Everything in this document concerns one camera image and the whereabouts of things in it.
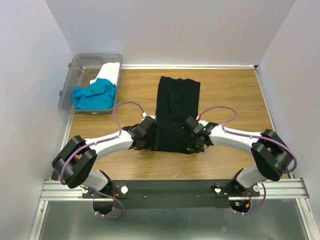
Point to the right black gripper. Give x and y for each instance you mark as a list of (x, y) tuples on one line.
[(192, 149)]

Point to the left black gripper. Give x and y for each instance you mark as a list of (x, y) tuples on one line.
[(144, 146)]

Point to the black t shirt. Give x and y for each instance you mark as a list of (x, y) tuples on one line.
[(177, 100)]

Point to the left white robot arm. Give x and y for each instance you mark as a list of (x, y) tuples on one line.
[(74, 163)]

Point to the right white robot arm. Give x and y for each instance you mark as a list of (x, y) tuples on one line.
[(271, 156)]

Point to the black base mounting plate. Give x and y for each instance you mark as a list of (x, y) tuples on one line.
[(166, 194)]

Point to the teal t shirt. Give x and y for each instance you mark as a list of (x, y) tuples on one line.
[(96, 96)]

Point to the clear plastic storage bin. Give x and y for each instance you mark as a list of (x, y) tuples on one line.
[(83, 68)]

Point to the white t shirt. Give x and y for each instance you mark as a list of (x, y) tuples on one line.
[(109, 71)]

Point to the aluminium frame rail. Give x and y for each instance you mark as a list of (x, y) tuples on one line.
[(280, 213)]

